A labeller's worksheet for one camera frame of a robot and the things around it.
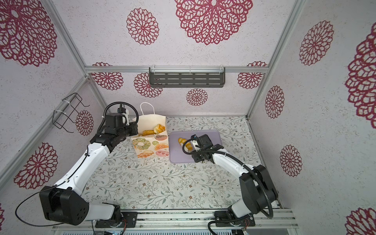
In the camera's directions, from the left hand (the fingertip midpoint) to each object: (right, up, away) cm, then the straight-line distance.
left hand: (137, 127), depth 82 cm
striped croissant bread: (+24, -9, +20) cm, 33 cm away
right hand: (+33, -14, +7) cm, 37 cm away
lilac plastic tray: (+21, -18, +15) cm, 31 cm away
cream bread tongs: (+32, -9, -3) cm, 34 cm away
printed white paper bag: (+6, -11, +5) cm, 13 cm away
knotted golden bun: (+11, -1, +5) cm, 12 cm away
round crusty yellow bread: (+4, -3, +6) cm, 8 cm away
